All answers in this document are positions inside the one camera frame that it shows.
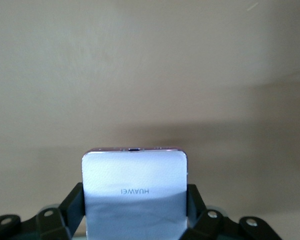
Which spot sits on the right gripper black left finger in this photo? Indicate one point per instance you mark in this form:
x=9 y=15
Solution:
x=71 y=212

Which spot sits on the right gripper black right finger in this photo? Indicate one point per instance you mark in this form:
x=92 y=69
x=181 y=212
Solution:
x=200 y=222

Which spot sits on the white Huawei phone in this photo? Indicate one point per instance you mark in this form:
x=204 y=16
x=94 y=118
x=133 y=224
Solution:
x=135 y=175

